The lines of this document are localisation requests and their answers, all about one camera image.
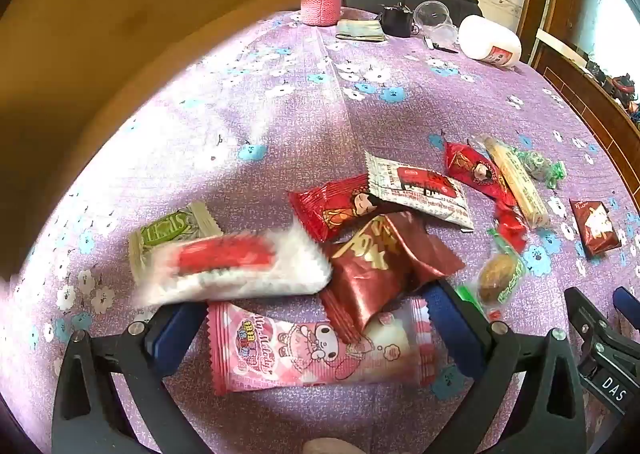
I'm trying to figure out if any small brown snack packet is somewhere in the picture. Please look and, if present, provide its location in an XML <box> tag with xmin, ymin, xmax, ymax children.
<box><xmin>569</xmin><ymin>198</ymin><xmax>624</xmax><ymax>261</ymax></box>

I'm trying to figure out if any pink cartoon snack packet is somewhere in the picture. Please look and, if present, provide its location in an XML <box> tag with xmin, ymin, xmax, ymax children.
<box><xmin>206</xmin><ymin>298</ymin><xmax>437</xmax><ymax>396</ymax></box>

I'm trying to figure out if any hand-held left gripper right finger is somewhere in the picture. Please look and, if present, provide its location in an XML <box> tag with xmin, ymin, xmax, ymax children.
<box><xmin>422</xmin><ymin>279</ymin><xmax>587</xmax><ymax>454</ymax></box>

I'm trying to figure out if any clear green-edged snack packet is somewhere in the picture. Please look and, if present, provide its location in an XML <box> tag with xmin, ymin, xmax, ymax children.
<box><xmin>456</xmin><ymin>228</ymin><xmax>530</xmax><ymax>322</ymax></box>

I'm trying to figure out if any purple floral tablecloth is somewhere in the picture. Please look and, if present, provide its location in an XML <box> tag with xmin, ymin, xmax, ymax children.
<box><xmin>0</xmin><ymin>6</ymin><xmax>640</xmax><ymax>454</ymax></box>

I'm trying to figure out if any dark red foil snack packet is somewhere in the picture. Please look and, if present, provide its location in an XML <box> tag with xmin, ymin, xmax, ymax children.
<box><xmin>319</xmin><ymin>210</ymin><xmax>467</xmax><ymax>346</ymax></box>

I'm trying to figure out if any clear plastic cup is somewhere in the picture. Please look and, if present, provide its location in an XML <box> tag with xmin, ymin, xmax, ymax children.
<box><xmin>413</xmin><ymin>0</ymin><xmax>459</xmax><ymax>50</ymax></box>

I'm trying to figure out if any green clear wrapped candy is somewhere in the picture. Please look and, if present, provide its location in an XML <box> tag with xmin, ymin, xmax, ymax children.
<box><xmin>509</xmin><ymin>145</ymin><xmax>567</xmax><ymax>191</ymax></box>

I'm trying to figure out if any pink bottle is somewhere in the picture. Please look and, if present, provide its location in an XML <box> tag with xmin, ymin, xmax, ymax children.
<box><xmin>299</xmin><ymin>0</ymin><xmax>344</xmax><ymax>28</ymax></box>

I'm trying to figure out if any red cartoon girl snack packet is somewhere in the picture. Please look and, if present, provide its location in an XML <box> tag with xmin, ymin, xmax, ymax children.
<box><xmin>287</xmin><ymin>173</ymin><xmax>387</xmax><ymax>245</ymax></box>
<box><xmin>444</xmin><ymin>141</ymin><xmax>517</xmax><ymax>208</ymax></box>

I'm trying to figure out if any green and white snack packet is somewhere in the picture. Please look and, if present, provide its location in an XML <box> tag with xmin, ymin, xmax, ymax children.
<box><xmin>129</xmin><ymin>200</ymin><xmax>224</xmax><ymax>285</ymax></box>

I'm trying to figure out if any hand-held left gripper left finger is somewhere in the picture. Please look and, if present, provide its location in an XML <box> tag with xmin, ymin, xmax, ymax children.
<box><xmin>52</xmin><ymin>301</ymin><xmax>208</xmax><ymax>454</ymax></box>

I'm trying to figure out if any cardboard box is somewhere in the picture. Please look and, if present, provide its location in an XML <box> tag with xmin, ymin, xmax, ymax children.
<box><xmin>0</xmin><ymin>0</ymin><xmax>378</xmax><ymax>285</ymax></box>

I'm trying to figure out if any white plastic jar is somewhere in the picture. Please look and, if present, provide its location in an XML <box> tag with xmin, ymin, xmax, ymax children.
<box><xmin>458</xmin><ymin>14</ymin><xmax>523</xmax><ymax>69</ymax></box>

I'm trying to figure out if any long beige biscuit stick packet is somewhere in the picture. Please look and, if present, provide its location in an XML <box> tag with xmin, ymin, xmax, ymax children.
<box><xmin>481</xmin><ymin>134</ymin><xmax>551</xmax><ymax>231</ymax></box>

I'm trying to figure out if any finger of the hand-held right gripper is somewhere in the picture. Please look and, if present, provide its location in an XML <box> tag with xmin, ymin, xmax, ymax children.
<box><xmin>564</xmin><ymin>286</ymin><xmax>640</xmax><ymax>416</ymax></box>
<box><xmin>614</xmin><ymin>286</ymin><xmax>640</xmax><ymax>331</ymax></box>

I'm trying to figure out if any white and red snack packet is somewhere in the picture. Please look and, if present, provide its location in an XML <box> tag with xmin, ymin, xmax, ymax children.
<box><xmin>364</xmin><ymin>151</ymin><xmax>476</xmax><ymax>233</ymax></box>
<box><xmin>134</xmin><ymin>223</ymin><xmax>334</xmax><ymax>311</ymax></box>

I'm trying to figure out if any small red wrapped candy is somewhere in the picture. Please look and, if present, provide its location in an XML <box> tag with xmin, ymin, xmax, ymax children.
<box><xmin>494</xmin><ymin>200</ymin><xmax>529</xmax><ymax>255</ymax></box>

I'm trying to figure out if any folded green cloth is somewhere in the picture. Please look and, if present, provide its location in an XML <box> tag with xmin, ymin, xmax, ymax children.
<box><xmin>334</xmin><ymin>18</ymin><xmax>387</xmax><ymax>43</ymax></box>

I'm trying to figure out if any small black bag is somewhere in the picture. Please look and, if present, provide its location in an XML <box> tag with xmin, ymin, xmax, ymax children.
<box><xmin>379</xmin><ymin>2</ymin><xmax>417</xmax><ymax>38</ymax></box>

